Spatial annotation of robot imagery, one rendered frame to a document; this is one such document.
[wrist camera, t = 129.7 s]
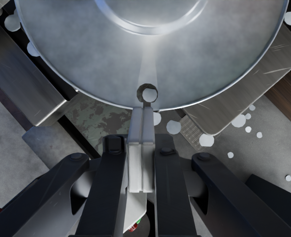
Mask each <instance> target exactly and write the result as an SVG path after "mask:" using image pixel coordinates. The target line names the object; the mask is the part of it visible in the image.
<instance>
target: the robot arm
mask: <svg viewBox="0 0 291 237"><path fill-rule="evenodd" d="M102 142H103V154H102V157H101V158H97V159H92V160H89V156H88V155H87V154H85V153H79V152H76V153H72V154H70V155H67V156H66V157H64V158H63V159H62V160H61V161H60V162H58V163H57V164H56V165H55V166H54V167H53V168H51V169H50V170H49V171H48V172H47V173H46V174H44V175H43V176H42V177H41V178H40V179H39V180H38V181H37V182H35V183H34V184H33V185H32V186H31V187H29V188H28V189H27V190H26V191H25V192H24V193H22V194H21V195H20V196H19V197H18V198H17V199H15V200H14V201H13V202H12V203H11V204H10V205H8V206H7V207H6V208H5V209H4V210H2V211H1V212H0V237H66V236H67V234H68V233H69V232H70V230H71V229H72V227H73V226H74V225H75V223H76V222H77V221H78V219H79V218H80V217H81V218H80V221H79V224H78V227H77V230H76V232H75V235H69V236H68V237H123V229H124V220H125V212H126V203H127V195H128V190H129V192H139V191H140V190H143V192H153V191H154V211H155V237H202V236H201V235H197V232H196V228H195V223H194V218H193V214H192V209H191V206H190V202H191V204H192V205H193V207H194V209H195V210H196V212H197V213H198V215H199V216H200V218H201V219H202V221H203V223H204V224H205V226H206V227H207V229H208V230H209V232H210V233H211V235H212V236H213V237H291V227H290V226H289V225H288V224H287V223H286V222H285V221H284V220H283V219H282V218H280V217H279V216H278V215H277V214H276V213H275V212H274V211H273V210H272V209H271V208H270V207H269V206H268V205H267V204H266V203H265V202H263V201H262V200H261V199H260V198H259V197H258V196H257V195H256V194H255V193H254V192H253V191H252V190H251V189H250V188H249V187H248V186H247V185H245V184H244V183H243V182H242V181H241V180H240V179H239V178H238V177H237V176H236V175H235V174H234V173H233V172H232V171H231V170H230V169H229V168H227V167H226V166H225V165H224V164H223V163H222V162H221V161H220V160H219V159H218V158H217V157H216V156H214V155H212V154H210V153H207V152H206V153H205V152H199V153H195V154H193V155H192V159H187V158H182V157H180V156H179V153H178V151H177V150H176V149H175V145H174V141H173V136H171V135H170V134H155V133H154V112H153V108H152V107H145V108H141V107H134V108H133V110H132V116H131V121H130V127H129V134H110V135H106V136H104V137H103V138H102ZM188 196H190V197H188Z"/></svg>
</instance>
